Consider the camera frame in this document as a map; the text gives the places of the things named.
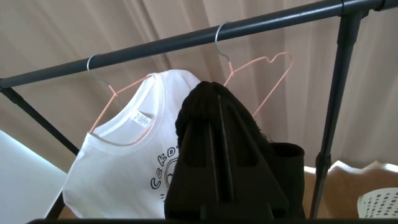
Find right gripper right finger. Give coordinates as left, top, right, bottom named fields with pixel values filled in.
left=216, top=94, right=289, bottom=218

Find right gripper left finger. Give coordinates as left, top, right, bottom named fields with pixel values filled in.
left=164, top=121, right=222, bottom=218

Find black garment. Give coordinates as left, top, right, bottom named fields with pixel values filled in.
left=175, top=80, right=306, bottom=219

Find white printed t-shirt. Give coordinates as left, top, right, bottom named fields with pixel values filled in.
left=62, top=68, right=201, bottom=219

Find pink clothes hanger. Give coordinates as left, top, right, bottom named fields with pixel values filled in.
left=214, top=21, right=294, bottom=118
left=86, top=54, right=154, bottom=147

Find white laundry basket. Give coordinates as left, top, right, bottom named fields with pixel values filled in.
left=356, top=187, right=398, bottom=219

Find black clothes rack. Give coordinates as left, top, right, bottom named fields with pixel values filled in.
left=0, top=0, right=398, bottom=219

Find beige curtain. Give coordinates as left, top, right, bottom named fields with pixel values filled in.
left=0, top=0, right=398, bottom=174

